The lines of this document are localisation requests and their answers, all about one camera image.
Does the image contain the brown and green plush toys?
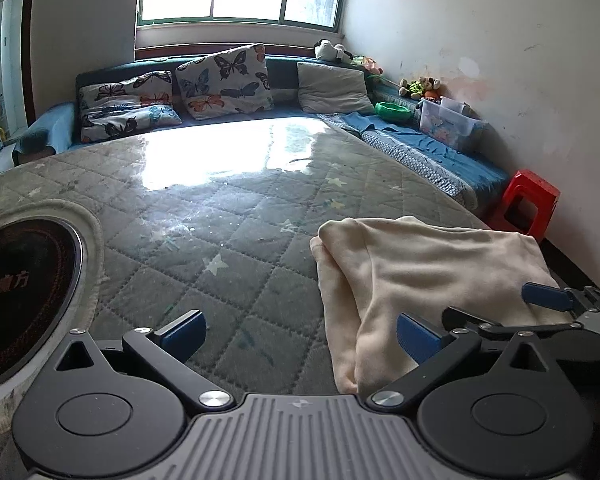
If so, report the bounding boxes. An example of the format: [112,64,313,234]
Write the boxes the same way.
[399,76,443,102]

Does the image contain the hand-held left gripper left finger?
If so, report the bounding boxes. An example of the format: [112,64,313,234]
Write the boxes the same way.
[55,310,236,411]

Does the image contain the grey quilted table cover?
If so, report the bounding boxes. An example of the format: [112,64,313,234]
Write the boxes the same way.
[0,115,491,480]

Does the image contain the black round induction cooktop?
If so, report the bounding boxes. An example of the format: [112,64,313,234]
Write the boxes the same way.
[0,217,87,396]

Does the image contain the green bowl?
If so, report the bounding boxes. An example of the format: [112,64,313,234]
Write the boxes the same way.
[375,102,413,122]

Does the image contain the cream garment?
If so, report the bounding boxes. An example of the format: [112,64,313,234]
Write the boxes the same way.
[310,216,573,395]

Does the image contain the butterfly print pillow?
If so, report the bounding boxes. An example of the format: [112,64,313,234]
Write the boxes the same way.
[175,43,274,121]
[79,71,174,111]
[80,104,183,144]

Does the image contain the blue sofa blanket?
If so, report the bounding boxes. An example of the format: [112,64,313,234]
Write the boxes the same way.
[315,110,511,208]

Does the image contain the blue sofa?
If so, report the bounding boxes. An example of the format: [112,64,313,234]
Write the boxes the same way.
[75,52,511,211]

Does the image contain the panda plush toy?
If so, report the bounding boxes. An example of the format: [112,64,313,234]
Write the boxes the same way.
[314,39,354,65]

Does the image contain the grey pillow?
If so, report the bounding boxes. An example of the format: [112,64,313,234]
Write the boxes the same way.
[296,61,376,115]

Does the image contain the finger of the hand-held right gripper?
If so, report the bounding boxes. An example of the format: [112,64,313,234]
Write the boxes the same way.
[442,306,581,339]
[522,282,600,313]

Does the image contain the blue ottoman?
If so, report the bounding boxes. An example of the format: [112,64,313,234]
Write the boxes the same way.
[12,101,77,166]

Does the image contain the red plastic stool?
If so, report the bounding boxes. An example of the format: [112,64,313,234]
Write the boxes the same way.
[489,170,562,246]

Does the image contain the clear plastic storage box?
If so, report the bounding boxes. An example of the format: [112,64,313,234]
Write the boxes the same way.
[419,96,488,152]

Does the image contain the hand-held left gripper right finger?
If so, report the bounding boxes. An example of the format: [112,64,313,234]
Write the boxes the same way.
[365,312,556,409]

